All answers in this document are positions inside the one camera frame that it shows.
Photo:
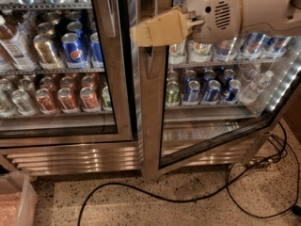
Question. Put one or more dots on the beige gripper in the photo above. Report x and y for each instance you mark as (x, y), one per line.
(213, 14)

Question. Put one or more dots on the glass fridge door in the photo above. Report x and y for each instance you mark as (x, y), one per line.
(192, 107)
(31, 115)

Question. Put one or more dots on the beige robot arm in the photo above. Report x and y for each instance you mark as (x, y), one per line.
(274, 18)

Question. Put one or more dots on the steel fridge bottom grille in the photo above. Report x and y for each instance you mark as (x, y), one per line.
(108, 157)

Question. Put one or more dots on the white green soda can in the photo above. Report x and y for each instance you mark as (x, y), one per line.
(177, 53)
(199, 52)

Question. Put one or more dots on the silver blue soda can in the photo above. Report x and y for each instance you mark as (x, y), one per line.
(225, 50)

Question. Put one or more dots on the blue Pepsi can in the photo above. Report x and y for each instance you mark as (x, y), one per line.
(75, 51)

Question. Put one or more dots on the water bottle white cap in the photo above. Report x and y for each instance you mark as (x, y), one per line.
(250, 93)

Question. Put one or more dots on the gold soda can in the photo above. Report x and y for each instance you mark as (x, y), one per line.
(48, 55)

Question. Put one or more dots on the red soda can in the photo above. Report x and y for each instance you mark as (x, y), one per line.
(67, 100)

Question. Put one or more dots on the iced tea bottle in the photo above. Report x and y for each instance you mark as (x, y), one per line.
(14, 42)

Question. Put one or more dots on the clear plastic storage bin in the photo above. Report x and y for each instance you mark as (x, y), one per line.
(18, 200)

